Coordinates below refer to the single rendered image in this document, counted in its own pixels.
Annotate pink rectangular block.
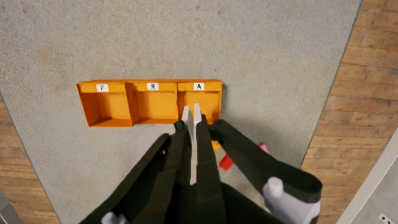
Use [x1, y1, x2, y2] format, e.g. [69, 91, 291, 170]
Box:
[258, 142, 269, 153]

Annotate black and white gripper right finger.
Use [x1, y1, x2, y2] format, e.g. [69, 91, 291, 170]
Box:
[194, 103, 322, 224]

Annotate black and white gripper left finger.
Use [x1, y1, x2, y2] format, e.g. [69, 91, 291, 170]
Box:
[79, 106, 194, 224]

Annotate orange rack of bins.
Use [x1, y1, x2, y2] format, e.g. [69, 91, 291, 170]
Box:
[76, 79, 222, 128]

